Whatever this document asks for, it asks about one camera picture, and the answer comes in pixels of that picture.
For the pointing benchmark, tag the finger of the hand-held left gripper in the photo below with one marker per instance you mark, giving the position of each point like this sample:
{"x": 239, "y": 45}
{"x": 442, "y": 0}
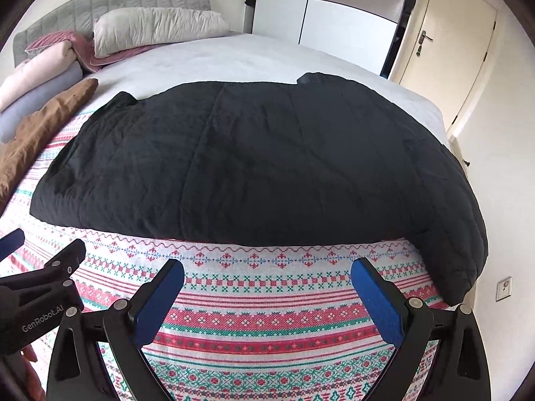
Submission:
{"x": 71, "y": 257}
{"x": 10, "y": 244}

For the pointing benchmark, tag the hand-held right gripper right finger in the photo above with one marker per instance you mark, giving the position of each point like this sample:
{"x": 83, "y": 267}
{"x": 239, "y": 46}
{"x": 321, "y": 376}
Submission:
{"x": 378, "y": 300}

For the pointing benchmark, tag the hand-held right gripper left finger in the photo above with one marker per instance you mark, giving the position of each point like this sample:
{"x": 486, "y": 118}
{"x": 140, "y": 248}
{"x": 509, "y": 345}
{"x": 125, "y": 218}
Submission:
{"x": 159, "y": 300}

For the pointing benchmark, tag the black jacket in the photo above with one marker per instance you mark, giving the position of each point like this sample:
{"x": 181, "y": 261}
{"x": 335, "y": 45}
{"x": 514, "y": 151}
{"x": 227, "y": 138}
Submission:
{"x": 250, "y": 167}

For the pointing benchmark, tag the person's left hand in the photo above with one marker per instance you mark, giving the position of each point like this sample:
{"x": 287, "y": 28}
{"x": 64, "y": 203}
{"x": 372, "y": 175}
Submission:
{"x": 33, "y": 371}

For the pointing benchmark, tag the red green patterned blanket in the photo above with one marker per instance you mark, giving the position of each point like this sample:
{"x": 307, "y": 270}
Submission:
{"x": 271, "y": 284}

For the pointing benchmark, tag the brown blanket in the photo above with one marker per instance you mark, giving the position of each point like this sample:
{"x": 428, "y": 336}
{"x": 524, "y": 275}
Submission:
{"x": 41, "y": 129}

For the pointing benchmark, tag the lavender folded blanket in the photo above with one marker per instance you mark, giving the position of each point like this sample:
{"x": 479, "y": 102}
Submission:
{"x": 25, "y": 108}

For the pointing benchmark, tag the light pink folded blanket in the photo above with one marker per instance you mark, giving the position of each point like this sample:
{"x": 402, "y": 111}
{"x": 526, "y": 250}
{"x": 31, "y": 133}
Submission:
{"x": 37, "y": 71}

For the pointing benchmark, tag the dark pink pillow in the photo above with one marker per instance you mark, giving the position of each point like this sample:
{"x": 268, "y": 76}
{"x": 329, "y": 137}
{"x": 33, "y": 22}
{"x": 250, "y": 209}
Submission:
{"x": 83, "y": 50}

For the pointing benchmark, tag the white pillow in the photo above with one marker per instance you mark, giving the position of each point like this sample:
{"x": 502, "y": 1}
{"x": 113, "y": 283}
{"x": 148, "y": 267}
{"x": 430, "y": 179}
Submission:
{"x": 159, "y": 27}

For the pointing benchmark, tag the cream door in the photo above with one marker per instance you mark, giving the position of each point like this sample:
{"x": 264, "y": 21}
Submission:
{"x": 451, "y": 50}

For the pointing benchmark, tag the grey padded headboard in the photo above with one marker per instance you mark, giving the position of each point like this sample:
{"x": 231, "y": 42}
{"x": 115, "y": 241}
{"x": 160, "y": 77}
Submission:
{"x": 125, "y": 0}

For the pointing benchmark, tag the white wardrobe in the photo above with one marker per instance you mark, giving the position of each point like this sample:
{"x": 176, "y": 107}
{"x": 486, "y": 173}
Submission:
{"x": 334, "y": 21}

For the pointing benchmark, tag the white wall socket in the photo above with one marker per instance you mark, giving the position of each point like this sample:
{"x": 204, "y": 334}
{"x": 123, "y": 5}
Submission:
{"x": 504, "y": 289}

